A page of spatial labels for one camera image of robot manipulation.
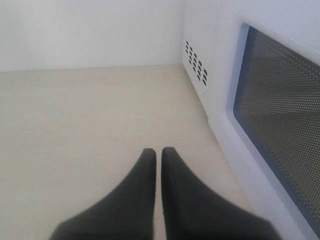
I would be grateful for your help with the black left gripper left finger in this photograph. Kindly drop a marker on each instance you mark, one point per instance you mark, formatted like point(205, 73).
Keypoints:
point(126, 213)

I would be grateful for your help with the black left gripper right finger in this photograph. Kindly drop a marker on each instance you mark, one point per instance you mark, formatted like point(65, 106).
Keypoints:
point(193, 211)

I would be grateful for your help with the white microwave door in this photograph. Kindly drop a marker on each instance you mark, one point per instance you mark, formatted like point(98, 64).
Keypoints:
point(265, 106)

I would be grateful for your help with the white Midea microwave oven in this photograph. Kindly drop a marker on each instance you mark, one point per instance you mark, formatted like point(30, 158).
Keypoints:
point(200, 25)

